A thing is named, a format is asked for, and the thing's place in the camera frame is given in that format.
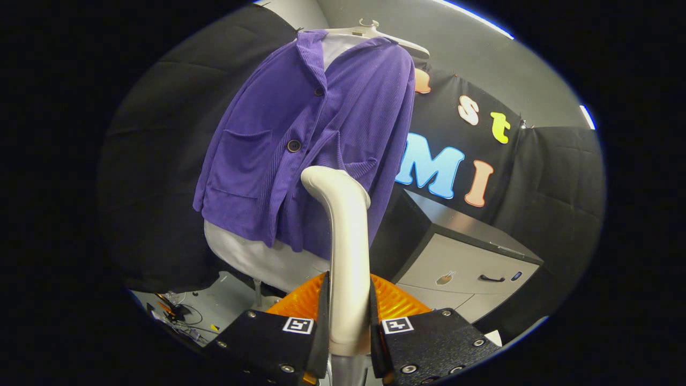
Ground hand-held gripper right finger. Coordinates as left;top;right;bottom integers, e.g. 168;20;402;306
368;273;502;386

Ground black floor cables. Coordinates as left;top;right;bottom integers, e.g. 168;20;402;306
147;292;221;345

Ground cream plastic hanger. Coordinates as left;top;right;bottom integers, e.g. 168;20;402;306
327;18;431;60

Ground white garment steamer head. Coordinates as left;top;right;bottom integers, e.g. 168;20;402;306
300;165;372;358

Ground orange and black tool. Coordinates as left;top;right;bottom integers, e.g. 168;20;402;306
155;293;180;321

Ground grey drawer cabinet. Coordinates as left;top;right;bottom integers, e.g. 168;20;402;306
369;187;545;326

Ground white steamer hose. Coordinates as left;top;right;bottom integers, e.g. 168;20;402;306
327;351;371;386

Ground purple jacket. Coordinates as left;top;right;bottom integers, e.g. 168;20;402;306
192;29;416;262

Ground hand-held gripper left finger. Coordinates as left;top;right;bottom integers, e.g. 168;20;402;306
204;271;332;386

